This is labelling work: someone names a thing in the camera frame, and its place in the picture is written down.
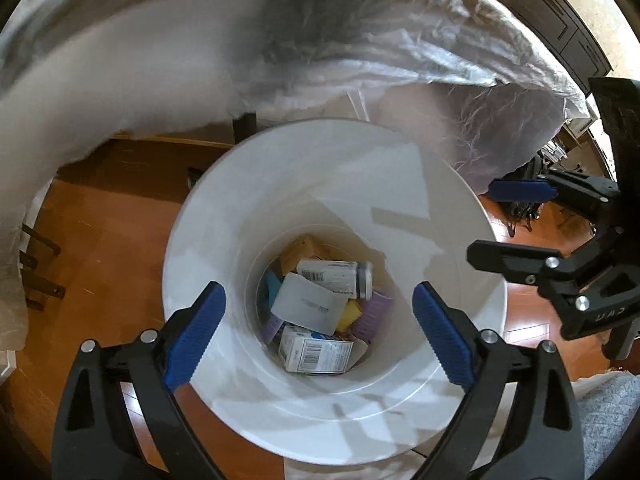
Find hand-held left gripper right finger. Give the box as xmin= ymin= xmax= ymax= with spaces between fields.
xmin=410 ymin=281 xmax=587 ymax=480

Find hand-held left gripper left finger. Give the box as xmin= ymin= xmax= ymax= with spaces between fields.
xmin=50 ymin=281 xmax=227 ymax=480

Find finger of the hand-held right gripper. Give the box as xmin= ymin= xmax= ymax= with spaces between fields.
xmin=466 ymin=230 xmax=632 ymax=311
xmin=487 ymin=169 xmax=622 ymax=233

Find ribbed purple box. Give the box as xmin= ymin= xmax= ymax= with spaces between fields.
xmin=349 ymin=287 xmax=395 ymax=357

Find yellow paper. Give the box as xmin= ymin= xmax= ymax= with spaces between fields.
xmin=335 ymin=299 xmax=364 ymax=334

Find white round trash bin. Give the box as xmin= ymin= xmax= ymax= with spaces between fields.
xmin=161 ymin=118 xmax=509 ymax=466

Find white and blue box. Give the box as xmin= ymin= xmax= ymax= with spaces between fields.
xmin=277 ymin=325 xmax=369 ymax=374

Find white labelled bottle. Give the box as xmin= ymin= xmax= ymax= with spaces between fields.
xmin=296 ymin=258 xmax=375 ymax=299

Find clear plastic trash bag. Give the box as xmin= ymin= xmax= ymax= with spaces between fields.
xmin=0 ymin=0 xmax=589 ymax=353

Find dark wooden cabinet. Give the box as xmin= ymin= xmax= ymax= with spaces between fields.
xmin=472 ymin=0 xmax=614 ymax=94

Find grey patterned pants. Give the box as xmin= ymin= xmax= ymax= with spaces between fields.
xmin=572 ymin=371 xmax=640 ymax=480

